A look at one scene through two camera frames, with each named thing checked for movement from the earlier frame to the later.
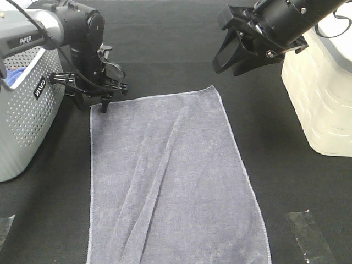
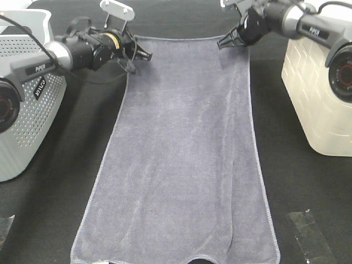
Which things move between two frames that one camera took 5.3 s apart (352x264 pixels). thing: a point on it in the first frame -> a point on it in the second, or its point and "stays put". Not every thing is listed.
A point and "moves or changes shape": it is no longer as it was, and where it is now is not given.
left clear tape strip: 5,224 stays put
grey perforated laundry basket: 29,109 stays put
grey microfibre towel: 168,184 moves or changes shape
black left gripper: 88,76 -> 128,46
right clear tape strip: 313,245 stays put
